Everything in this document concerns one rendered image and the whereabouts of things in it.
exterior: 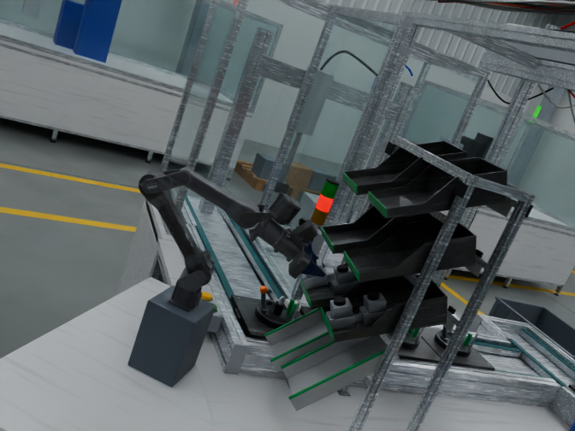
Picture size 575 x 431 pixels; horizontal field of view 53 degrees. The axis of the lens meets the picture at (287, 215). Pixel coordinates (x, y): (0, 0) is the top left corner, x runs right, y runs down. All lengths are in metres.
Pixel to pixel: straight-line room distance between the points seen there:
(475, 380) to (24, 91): 5.38
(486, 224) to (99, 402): 5.78
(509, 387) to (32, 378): 1.62
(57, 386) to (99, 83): 5.30
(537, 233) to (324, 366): 6.22
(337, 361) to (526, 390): 1.05
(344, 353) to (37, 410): 0.74
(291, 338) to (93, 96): 5.24
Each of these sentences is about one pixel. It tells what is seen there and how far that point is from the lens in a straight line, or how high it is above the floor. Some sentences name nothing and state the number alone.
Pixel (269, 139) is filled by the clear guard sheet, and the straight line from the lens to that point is 3.07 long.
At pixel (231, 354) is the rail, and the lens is 1.70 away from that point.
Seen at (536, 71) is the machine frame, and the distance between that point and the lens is 2.74.
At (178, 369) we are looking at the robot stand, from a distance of 1.58.
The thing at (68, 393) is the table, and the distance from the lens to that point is 1.51.
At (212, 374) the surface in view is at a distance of 1.71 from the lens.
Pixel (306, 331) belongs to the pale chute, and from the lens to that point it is 1.65.
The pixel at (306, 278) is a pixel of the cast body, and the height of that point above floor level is 1.24.
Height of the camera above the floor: 1.77
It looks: 15 degrees down
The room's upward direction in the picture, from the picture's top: 21 degrees clockwise
